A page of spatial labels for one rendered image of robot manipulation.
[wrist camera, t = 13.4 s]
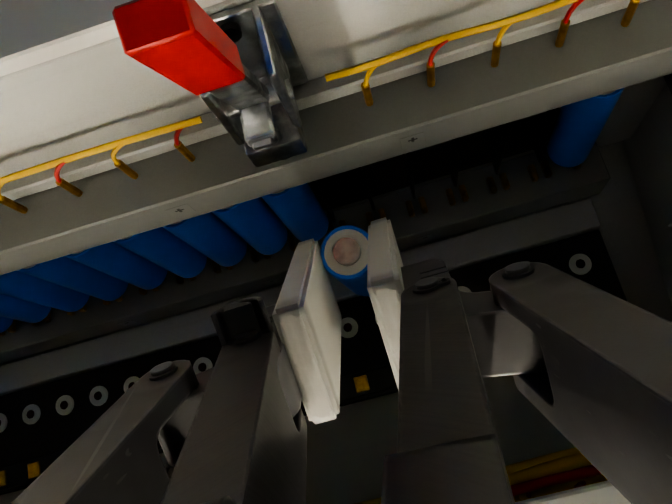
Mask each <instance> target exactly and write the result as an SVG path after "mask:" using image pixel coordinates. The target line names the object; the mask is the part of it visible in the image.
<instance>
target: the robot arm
mask: <svg viewBox="0 0 672 504"><path fill-rule="evenodd" d="M488 280H489V284H490V288H491V291H483V292H463V291H460V290H458V286H457V282H456V280H455V279H453V278H451V276H450V274H449V272H448V269H447V267H446V265H445V263H444V261H443V260H440V259H437V258H432V259H428V260H425V261H421V262H417V263H414V264H410V265H407V266H404V265H403V262H402V259H401V255H400V252H399V248H398V245H397V241H396V238H395V234H394V231H393V228H392V224H391V221H390V219H389V220H387V219H386V217H384V218H381V219H377V220H374V221H371V225H369V226H368V262H367V290H368V293H369V297H370V300H371V303H372V306H373V310H374V313H375V316H376V319H377V323H378V326H379V329H380V332H381V336H382V339H383V342H384V345H385V349H386V352H387V355H388V358H389V362H390V365H391V368H392V371H393V375H394V378H395V381H396V384H397V388H398V391H399V399H398V442H397V453H395V454H390V455H385V457H384V462H383V476H382V492H381V504H515V500H514V497H513V493H512V489H511V485H510V481H509V478H508V474H507V470H506V466H505V462H504V458H503V455H502V451H501V447H500V443H499V439H498V435H497V432H496V428H495V424H494V420H493V416H492V412H491V408H490V404H489V400H488V397H487V393H486V389H485V385H484V382H483V377H496V376H509V375H513V376H514V380H515V384H516V386H517V388H518V390H519V391H520V392H521V393H522V394H523V395H524V396H525V397H526V398H527V399H528V400H529V401H530V402H531V403H532V404H533V405H534V406H535V407H536V408H537V409H538V410H539V411H540V412H541V413H542V414H543V415H544V416H545V417H546V418H547V419H548V420H549V421H550V422H551V423H552V424H553V425H554V426H555V427H556V428H557V429H558V430H559V431H560V432H561V433H562V434H563V435H564V436H565V437H566V438H567V439H568V440H569V441H570V442H571V443H572V444H573V445H574V446H575V447H576V448H577V449H578V450H579V451H580V453H581V454H582V455H583V456H584V457H585V458H586V459H587V460H588V461H589V462H590V463H591V464H592V465H593V466H594V467H595V468H596V469H597V470H598V471H599V472H600V473H601V474H602V475H603V476H604V477H605V478H606V479H607V480H608V481H609V482H610V483H611V484H612V485H613V486H614V487H615V488H616V489H617V490H618V491H619V492H620V493H621V494H622V495H623V496H624V497H625V498H626V499H627V500H628V501H629V502H630V503H631V504H672V322H670V321H668V320H666V319H664V318H661V317H659V316H657V315H655V314H653V313H651V312H649V311H646V310H644V309H642V308H640V307H638V306H636V305H634V304H632V303H629V302H627V301H625V300H623V299H621V298H619V297H617V296H614V295H612V294H610V293H608V292H606V291H604V290H602V289H599V288H597V287H595V286H593V285H591V284H589V283H587V282H585V281H582V280H580V279H578V278H576V277H574V276H572V275H570V274H567V273H565V272H563V271H561V270H559V269H557V268H555V267H552V266H550V265H548V264H545V263H541V262H529V261H522V262H516V263H513V264H510V265H508V266H506V267H505V268H502V269H500V270H498V271H496V272H495V273H493V274H492V275H491V276H490V277H489V279H488ZM211 319H212V321H213V324H214V327H215V329H216V332H217V335H218V337H219V340H220V343H221V345H222V348H221V350H220V353H219V355H218V358H217V360H216V363H215V366H214V367H212V368H210V369H208V370H205V371H203V372H200V373H198V374H196V375H195V372H194V370H193V367H192V364H191V362H190V360H185V359H184V360H176V361H173V362H171V361H167V362H164V363H161V364H159V365H157V366H155V367H153V368H152V369H151V370H150V371H149V372H147V373H146V374H145V375H143V376H142V377H141V378H140V379H139V380H137V381H136V382H135V383H134V384H133V385H132V386H131V387H130V388H129V389H128V390H127V391H126V392H125V393H124V394H123V395H122V396H121V397H120V398H119V399H118V400H117V401H116V402H115V403H114V404H113V405H112V406H111V407H110V408H109V409H108V410H107V411H106V412H104V413H103V414H102V415H101V416H100V417H99V418H98V419H97V420H96V421H95V422H94V423H93V424H92V425H91V426H90V427H89V428H88V429H87V430H86V431H85V432H84V433H83V434H82V435H81V436H80V437H79V438H78V439H77V440H76V441H75V442H74V443H73V444H71V445H70V446H69V447H68V448H67V449H66V450H65V451H64V452H63V453H62V454H61V455H60V456H59V457H58V458H57V459H56V460H55V461H54V462H53V463H52V464H51V465H50V466H49V467H48V468H47V469H46V470H45V471H44V472H43V473H42V474H41V475H39V476H38V477H37V478H36V479H35V480H34V481H33V482H32V483H31V484H30V485H29V486H28V487H27V488H26V489H25V490H24V491H23V492H22V493H21V494H20V495H19V496H18V497H17V498H16V499H15V500H14V501H13V502H12V503H11V504H306V461H307V424H306V421H305V418H304V415H303V412H302V409H301V402H303V405H304V408H305V411H306V414H307V417H308V420H309V421H313V423H315V424H318V423H322V422H326V421H330V420H333V419H336V414H339V410H340V368H341V326H342V315H341V312H340V309H339V306H338V303H337V299H336V296H335V293H334V290H333V287H332V284H331V281H330V278H329V275H328V272H327V271H326V269H325V268H324V265H323V262H322V258H321V254H320V247H319V244H318V240H317V241H314V239H309V240H306V241H302V242H299V243H298V245H297V247H296V249H295V252H294V254H293V257H292V260H291V263H290V266H289V269H288V272H287V274H286V277H285V280H284V283H283V286H282V289H281V291H280V294H279V297H278V300H277V303H276V304H274V305H271V306H267V307H265V304H264V301H263V299H262V297H259V296H254V297H247V298H243V299H240V300H237V301H234V302H231V303H229V304H227V305H225V306H223V307H221V308H219V309H217V310H216V311H214V312H213V313H212V314H211ZM158 440H159V443H160V445H161V447H162V450H163V452H164V455H165V457H166V459H167V463H166V465H165V466H164V464H163V461H162V459H161V457H160V454H159V450H158V446H157V443H158Z"/></svg>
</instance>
